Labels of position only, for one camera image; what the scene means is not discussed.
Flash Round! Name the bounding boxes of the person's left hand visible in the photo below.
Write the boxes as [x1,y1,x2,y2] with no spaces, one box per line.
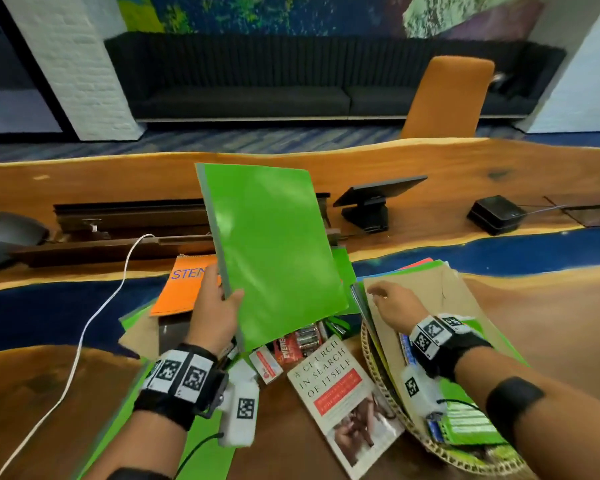
[185,265,244,356]

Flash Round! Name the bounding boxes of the person's right hand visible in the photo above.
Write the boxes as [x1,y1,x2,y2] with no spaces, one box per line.
[366,281,431,336]

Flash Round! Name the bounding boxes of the green notebook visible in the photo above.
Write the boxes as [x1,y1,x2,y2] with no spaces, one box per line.
[195,163,350,353]

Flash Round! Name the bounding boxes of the person's right forearm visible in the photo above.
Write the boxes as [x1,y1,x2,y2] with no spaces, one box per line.
[452,345,600,480]

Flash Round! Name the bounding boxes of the person's left forearm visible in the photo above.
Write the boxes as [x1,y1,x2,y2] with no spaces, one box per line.
[82,409,189,480]

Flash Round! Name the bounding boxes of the green plastic folder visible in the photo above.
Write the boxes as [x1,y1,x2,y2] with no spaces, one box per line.
[330,246,361,316]

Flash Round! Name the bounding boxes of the orange spiral notebook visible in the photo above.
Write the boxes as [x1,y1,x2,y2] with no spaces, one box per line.
[150,254,222,317]

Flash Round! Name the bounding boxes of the green black stapler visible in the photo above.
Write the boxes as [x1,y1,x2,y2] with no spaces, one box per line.
[324,316,353,341]

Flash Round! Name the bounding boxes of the small white red box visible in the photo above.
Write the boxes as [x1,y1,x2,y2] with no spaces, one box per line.
[248,345,284,386]

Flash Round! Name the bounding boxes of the red battery pack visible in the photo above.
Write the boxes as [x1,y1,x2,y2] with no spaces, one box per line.
[272,324,327,366]

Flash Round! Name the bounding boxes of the black wristband with marker tags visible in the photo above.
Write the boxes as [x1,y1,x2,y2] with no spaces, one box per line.
[409,313,494,381]
[133,343,230,431]

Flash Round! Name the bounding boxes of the black tablet on stand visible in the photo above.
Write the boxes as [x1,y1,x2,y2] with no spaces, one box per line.
[332,175,429,234]

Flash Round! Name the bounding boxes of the brown cardboard piece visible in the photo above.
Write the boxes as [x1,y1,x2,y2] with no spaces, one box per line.
[118,313,162,361]

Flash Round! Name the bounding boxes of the white paperback book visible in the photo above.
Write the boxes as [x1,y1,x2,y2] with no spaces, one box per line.
[286,337,405,480]

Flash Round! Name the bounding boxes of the black box device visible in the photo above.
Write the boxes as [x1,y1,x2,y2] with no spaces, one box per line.
[466,195,526,237]

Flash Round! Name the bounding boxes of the green paper sheet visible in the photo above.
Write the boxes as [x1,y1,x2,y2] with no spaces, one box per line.
[76,301,237,480]

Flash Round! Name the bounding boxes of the green lined notepad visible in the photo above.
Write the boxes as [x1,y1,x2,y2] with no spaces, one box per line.
[427,382,508,447]

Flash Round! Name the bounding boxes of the black armband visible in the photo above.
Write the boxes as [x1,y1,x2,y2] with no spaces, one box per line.
[485,377,546,446]
[106,467,174,480]

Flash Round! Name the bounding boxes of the woven wicker basket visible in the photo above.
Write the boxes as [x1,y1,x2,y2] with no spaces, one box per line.
[360,320,531,478]

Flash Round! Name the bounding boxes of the orange chair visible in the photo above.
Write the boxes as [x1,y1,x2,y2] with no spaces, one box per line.
[399,55,496,141]

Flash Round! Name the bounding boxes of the black sofa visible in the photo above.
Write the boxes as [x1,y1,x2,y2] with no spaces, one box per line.
[103,32,567,121]

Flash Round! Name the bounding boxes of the black desk phone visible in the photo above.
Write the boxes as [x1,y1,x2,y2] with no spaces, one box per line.
[0,212,51,276]

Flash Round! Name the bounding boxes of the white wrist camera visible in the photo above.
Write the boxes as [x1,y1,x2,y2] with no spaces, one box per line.
[218,360,261,449]
[401,364,449,421]

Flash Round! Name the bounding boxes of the dark wooden cable tray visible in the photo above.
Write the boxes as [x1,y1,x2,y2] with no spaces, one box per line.
[9,192,343,269]

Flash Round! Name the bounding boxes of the thin black cable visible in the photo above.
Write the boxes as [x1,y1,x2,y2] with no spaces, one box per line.
[174,433,225,479]

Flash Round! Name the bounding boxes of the white cable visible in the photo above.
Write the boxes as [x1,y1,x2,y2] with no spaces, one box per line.
[0,233,157,480]

